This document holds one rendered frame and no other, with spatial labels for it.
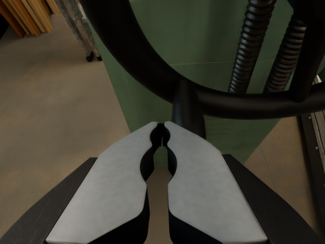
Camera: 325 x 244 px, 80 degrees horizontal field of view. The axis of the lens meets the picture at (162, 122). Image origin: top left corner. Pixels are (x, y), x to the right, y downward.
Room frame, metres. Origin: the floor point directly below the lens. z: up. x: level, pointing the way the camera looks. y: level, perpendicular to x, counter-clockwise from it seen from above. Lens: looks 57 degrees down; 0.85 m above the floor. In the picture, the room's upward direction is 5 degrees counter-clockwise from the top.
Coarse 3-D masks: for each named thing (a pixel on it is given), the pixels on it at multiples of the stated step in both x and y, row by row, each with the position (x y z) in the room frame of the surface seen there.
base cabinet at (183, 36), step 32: (160, 0) 0.30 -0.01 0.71; (192, 0) 0.30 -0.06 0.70; (224, 0) 0.29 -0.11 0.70; (160, 32) 0.30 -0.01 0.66; (192, 32) 0.30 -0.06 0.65; (224, 32) 0.29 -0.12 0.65; (192, 64) 0.29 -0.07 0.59; (224, 64) 0.29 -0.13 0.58; (256, 64) 0.28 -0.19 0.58; (320, 64) 0.28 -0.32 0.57; (128, 96) 0.31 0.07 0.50; (224, 128) 0.28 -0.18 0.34; (256, 128) 0.28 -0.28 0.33; (160, 160) 0.30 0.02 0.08
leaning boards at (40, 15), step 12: (0, 0) 1.47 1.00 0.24; (12, 0) 1.41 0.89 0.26; (24, 0) 1.46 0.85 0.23; (36, 0) 1.51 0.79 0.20; (48, 0) 1.70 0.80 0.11; (0, 12) 1.41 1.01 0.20; (12, 12) 1.45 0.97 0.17; (24, 12) 1.44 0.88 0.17; (36, 12) 1.45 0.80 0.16; (48, 12) 1.71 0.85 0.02; (12, 24) 1.41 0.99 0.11; (24, 24) 1.47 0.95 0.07; (36, 24) 1.48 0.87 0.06; (48, 24) 1.49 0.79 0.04; (36, 36) 1.41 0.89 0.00
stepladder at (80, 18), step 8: (56, 0) 1.09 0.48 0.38; (64, 0) 1.07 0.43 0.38; (72, 0) 1.11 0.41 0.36; (64, 8) 1.10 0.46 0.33; (72, 8) 1.07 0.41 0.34; (80, 8) 1.22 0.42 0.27; (64, 16) 1.09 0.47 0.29; (80, 16) 1.10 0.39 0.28; (72, 24) 1.09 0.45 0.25; (80, 24) 1.07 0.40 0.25; (88, 32) 1.09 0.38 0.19; (80, 40) 1.08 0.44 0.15; (88, 40) 1.07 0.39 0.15; (88, 48) 1.11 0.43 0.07; (96, 48) 1.08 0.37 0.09; (88, 56) 1.08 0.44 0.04
